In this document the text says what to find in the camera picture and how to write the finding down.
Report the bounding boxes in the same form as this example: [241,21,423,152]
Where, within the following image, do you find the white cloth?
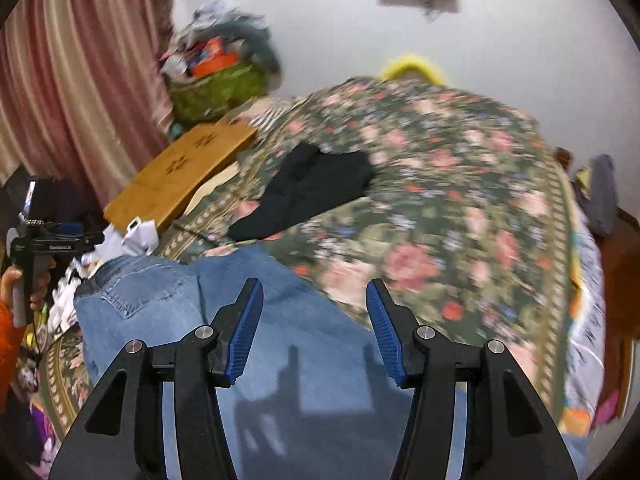
[102,216,161,261]

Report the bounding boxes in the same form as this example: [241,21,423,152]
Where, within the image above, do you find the pink striped curtain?
[0,0,176,188]

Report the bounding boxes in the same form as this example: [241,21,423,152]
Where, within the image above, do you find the white printed sheet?
[562,210,608,436]

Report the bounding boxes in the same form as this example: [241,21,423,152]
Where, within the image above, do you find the person's left hand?
[0,265,52,314]

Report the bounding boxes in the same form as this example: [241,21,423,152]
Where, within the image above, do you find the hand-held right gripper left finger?
[50,277,265,480]

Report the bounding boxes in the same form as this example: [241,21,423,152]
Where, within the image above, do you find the brown wooden furniture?
[555,147,640,421]

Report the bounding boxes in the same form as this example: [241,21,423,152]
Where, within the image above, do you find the grey blue cloth pile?
[187,2,283,73]

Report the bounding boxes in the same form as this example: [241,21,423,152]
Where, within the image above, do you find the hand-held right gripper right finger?
[365,279,587,480]

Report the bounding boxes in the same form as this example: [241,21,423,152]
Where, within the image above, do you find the wooden lap board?
[103,122,258,236]

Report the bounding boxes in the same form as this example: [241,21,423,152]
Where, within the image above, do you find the yellow cloth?
[380,52,452,86]

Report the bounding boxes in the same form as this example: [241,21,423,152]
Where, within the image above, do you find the striped cloth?
[245,97,303,131]

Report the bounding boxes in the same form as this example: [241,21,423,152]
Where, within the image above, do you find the green patterned bag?
[167,60,268,123]

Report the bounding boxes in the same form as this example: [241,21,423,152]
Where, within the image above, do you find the blue denim pants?
[74,245,588,480]

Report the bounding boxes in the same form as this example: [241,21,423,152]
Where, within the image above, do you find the black pants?
[229,142,375,242]

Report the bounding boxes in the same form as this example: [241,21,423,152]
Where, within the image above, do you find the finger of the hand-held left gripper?
[47,222,106,247]

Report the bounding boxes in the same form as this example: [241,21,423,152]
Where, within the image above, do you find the person's left forearm orange sleeve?
[0,300,27,403]

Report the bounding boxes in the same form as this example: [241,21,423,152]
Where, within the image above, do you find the floral blanket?
[42,77,581,443]

